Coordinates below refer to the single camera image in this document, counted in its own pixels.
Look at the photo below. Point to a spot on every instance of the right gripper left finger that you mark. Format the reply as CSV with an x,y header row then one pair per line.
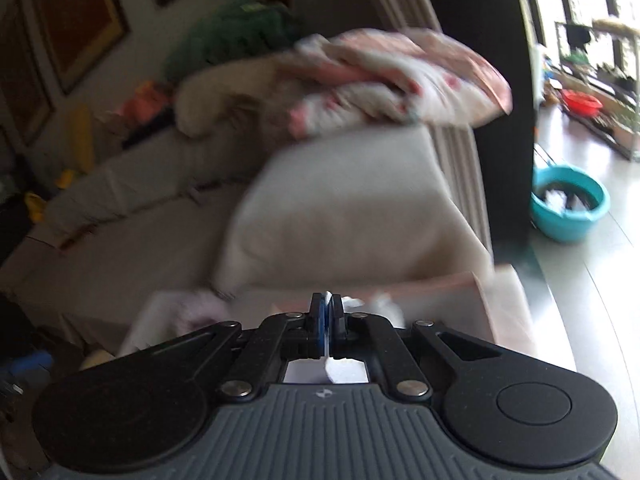
x,y
281,338

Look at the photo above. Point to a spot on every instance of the metal shoe rack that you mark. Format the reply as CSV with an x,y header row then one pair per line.
x,y
602,59

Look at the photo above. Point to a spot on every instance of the framed wall picture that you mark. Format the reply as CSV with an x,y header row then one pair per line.
x,y
78,35

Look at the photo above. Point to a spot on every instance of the beige curtain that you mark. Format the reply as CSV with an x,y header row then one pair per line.
x,y
462,91

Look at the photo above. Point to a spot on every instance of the white waffle cloth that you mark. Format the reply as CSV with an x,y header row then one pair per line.
x,y
333,369

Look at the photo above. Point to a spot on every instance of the floral pink blanket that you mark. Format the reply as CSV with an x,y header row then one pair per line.
x,y
360,76

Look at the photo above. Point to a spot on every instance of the red plastic basket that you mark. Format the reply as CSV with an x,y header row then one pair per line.
x,y
581,103

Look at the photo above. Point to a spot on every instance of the pink cardboard box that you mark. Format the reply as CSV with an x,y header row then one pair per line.
x,y
495,309

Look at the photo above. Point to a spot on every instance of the teal plastic basin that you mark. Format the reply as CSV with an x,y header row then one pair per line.
x,y
567,203

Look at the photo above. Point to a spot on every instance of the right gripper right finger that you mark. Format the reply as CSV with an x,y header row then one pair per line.
x,y
374,339

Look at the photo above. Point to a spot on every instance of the white table cloth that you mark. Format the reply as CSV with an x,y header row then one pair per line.
x,y
169,314

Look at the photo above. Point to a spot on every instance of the beige sofa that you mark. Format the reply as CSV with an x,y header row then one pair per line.
x,y
374,206

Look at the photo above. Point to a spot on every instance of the green cushion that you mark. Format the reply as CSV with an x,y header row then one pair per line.
x,y
241,29

